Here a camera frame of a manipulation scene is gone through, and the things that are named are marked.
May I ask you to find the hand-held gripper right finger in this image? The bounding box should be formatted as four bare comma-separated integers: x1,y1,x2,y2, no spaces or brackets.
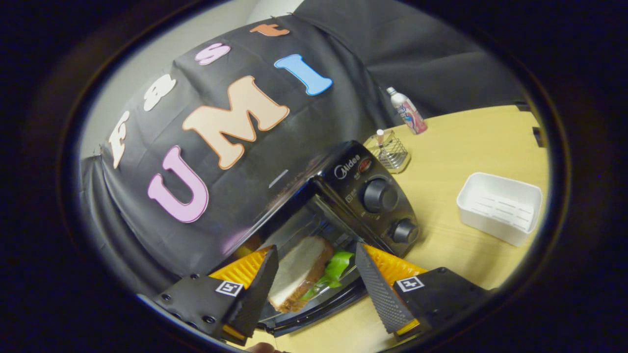
355,242,491,342

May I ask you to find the white bottle with pink label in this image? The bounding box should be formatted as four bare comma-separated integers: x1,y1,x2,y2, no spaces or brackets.
386,87,428,135

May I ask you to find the white plastic tray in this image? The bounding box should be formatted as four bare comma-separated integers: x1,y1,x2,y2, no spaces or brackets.
456,172,543,247

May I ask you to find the wire basket holder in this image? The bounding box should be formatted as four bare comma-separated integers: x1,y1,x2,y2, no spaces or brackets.
363,129,412,174

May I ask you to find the black backdrop cloth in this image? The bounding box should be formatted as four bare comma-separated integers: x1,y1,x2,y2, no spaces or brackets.
78,0,528,295

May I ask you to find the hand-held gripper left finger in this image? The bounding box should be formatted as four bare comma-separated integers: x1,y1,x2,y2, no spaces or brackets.
155,245,279,346

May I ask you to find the sandwich with lettuce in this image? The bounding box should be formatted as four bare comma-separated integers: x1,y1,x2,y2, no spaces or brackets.
267,236,355,313

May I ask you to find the black toaster oven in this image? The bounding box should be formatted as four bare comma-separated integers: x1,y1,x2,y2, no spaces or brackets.
216,141,420,337

